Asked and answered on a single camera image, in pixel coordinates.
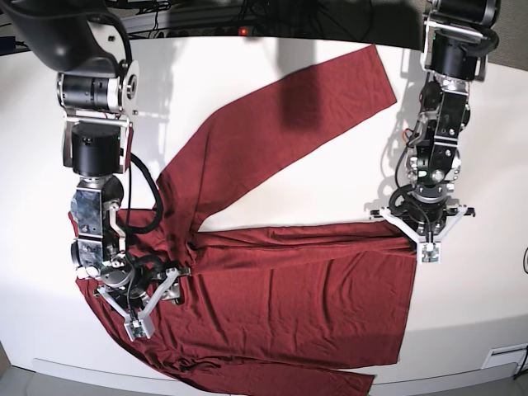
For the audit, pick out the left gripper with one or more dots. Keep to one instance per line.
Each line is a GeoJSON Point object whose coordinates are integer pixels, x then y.
{"type": "Point", "coordinates": [423, 214]}

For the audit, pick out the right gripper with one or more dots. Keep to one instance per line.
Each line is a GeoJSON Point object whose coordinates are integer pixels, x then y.
{"type": "Point", "coordinates": [135, 289]}

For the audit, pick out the dark red long-sleeve shirt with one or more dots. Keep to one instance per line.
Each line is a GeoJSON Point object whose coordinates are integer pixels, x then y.
{"type": "Point", "coordinates": [294, 310]}

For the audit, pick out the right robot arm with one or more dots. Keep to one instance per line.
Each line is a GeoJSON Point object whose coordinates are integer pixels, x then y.
{"type": "Point", "coordinates": [97, 86]}

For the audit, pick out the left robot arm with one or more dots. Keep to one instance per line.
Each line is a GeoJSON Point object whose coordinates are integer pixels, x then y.
{"type": "Point", "coordinates": [458, 36]}

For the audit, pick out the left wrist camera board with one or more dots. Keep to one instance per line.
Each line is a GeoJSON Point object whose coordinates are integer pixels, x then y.
{"type": "Point", "coordinates": [428, 253]}

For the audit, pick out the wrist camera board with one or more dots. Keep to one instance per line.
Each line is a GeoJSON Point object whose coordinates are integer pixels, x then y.
{"type": "Point", "coordinates": [428, 253]}
{"type": "Point", "coordinates": [137, 328]}

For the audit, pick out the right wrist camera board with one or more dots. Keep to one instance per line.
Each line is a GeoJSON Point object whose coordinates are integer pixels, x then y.
{"type": "Point", "coordinates": [137, 328]}

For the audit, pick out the black power strip red switch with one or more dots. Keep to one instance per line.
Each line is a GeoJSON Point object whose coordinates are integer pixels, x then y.
{"type": "Point", "coordinates": [243, 31]}

